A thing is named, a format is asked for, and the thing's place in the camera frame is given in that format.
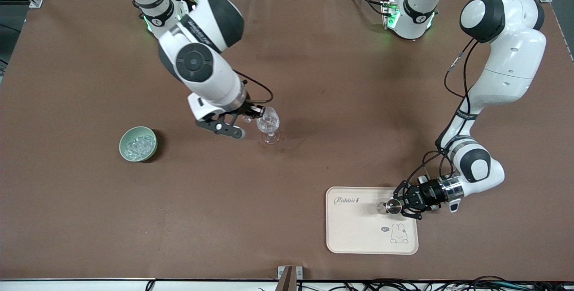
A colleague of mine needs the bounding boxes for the steel double jigger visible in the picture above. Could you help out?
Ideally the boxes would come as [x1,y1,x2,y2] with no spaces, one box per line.
[376,199,403,216]

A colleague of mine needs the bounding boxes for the clear wine glass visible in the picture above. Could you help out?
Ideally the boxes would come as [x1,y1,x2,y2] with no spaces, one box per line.
[256,107,281,144]

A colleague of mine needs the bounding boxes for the clear ice cube heap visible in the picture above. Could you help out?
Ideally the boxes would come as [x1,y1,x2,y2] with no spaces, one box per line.
[125,135,156,157]

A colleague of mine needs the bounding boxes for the cream rabbit print tray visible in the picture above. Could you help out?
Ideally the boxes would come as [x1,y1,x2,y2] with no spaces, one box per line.
[326,187,419,255]

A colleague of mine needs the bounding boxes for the brown table cover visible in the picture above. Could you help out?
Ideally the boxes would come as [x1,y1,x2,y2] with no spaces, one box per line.
[0,0,574,281]

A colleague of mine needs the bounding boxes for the green ceramic bowl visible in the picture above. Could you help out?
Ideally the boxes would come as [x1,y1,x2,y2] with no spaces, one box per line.
[119,126,158,163]

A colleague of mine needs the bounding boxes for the black cable bundle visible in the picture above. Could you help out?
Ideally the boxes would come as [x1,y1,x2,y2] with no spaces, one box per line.
[146,275,574,291]

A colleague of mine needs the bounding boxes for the grey metal bracket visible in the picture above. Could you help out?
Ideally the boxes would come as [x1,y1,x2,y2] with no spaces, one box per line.
[277,265,304,291]

